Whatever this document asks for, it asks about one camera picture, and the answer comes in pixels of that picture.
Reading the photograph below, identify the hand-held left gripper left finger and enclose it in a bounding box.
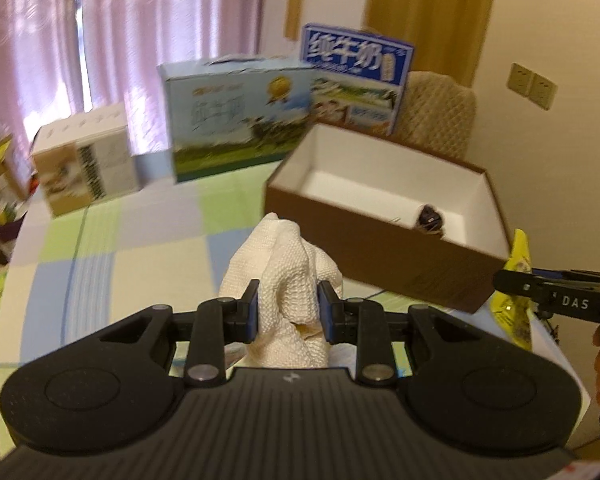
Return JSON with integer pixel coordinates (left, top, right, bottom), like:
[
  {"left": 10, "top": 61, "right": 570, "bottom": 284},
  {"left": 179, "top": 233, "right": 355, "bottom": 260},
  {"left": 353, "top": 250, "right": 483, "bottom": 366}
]
[{"left": 97, "top": 279, "right": 262, "bottom": 387}]

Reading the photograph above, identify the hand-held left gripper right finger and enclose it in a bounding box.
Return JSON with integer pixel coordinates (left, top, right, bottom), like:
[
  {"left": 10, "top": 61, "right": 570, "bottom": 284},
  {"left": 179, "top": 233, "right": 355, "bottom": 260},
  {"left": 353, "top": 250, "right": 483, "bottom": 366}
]
[{"left": 316, "top": 280, "right": 481, "bottom": 387}]

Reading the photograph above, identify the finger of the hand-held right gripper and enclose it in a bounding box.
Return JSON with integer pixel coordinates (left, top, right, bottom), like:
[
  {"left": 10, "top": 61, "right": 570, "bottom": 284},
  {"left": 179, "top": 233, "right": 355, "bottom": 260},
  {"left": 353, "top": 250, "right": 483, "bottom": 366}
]
[{"left": 493, "top": 269, "right": 600, "bottom": 307}]

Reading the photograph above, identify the yellow snack packet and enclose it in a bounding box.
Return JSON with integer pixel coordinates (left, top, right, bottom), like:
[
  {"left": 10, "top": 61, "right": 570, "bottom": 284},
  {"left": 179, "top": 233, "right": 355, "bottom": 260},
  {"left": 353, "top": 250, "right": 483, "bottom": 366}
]
[{"left": 487, "top": 229, "right": 537, "bottom": 354}]

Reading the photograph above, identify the white cloth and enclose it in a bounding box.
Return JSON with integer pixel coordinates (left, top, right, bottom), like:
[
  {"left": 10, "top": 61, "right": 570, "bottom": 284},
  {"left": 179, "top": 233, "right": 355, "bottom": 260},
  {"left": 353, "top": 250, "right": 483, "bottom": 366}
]
[{"left": 217, "top": 212, "right": 346, "bottom": 372}]

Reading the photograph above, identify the brown cardboard box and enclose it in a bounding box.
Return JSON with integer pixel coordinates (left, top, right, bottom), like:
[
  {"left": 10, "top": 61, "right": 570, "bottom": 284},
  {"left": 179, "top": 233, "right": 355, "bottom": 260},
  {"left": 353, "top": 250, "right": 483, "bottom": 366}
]
[{"left": 264, "top": 122, "right": 514, "bottom": 315}]

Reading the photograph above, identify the dark scrunchie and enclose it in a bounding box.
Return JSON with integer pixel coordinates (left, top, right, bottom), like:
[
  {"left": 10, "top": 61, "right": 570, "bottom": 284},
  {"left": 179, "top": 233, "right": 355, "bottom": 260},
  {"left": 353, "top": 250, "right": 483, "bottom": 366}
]
[{"left": 415, "top": 204, "right": 449, "bottom": 239}]

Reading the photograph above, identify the chair with quilted cover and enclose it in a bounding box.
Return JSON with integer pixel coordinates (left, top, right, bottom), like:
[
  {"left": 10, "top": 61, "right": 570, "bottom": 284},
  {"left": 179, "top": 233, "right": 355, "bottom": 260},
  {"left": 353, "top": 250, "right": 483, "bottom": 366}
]
[{"left": 395, "top": 71, "right": 479, "bottom": 161}]

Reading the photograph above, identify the light blue milk carton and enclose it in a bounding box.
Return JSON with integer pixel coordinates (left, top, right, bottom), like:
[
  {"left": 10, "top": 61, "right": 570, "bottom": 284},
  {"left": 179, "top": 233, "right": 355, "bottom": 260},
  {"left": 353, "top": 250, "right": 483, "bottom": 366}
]
[{"left": 157, "top": 55, "right": 315, "bottom": 184}]

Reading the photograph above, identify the white appliance box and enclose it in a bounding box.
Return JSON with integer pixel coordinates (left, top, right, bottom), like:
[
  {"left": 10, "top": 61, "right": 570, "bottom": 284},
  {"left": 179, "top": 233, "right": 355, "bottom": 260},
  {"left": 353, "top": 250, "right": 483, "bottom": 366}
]
[{"left": 30, "top": 101, "right": 142, "bottom": 219}]

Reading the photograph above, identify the dark blue milk carton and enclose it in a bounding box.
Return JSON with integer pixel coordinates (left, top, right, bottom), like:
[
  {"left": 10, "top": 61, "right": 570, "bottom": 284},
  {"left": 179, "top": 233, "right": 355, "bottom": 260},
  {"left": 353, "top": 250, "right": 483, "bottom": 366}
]
[{"left": 299, "top": 23, "right": 415, "bottom": 137}]

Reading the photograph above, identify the open carton with clutter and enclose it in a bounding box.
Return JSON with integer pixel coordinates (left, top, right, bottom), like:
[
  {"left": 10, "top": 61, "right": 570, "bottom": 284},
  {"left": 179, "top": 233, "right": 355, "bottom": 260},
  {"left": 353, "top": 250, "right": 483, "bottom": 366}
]
[{"left": 0, "top": 129, "right": 30, "bottom": 223}]

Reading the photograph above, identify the pink curtain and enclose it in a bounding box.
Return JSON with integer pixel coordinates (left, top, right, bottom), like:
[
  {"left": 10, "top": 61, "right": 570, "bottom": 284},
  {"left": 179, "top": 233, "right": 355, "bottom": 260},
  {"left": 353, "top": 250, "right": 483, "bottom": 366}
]
[{"left": 0, "top": 0, "right": 269, "bottom": 171}]

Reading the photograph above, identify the beige wall socket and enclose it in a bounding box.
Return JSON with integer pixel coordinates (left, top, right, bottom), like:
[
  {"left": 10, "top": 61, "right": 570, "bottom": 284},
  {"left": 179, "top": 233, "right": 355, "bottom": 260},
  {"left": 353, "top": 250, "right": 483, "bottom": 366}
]
[
  {"left": 507, "top": 62, "right": 534, "bottom": 96},
  {"left": 527, "top": 72, "right": 559, "bottom": 110}
]

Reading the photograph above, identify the wooden wall strip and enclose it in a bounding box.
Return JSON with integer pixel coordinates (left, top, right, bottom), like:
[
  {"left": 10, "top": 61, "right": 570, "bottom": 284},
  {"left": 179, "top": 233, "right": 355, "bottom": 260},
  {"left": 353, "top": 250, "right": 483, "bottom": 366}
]
[{"left": 286, "top": 0, "right": 305, "bottom": 41}]

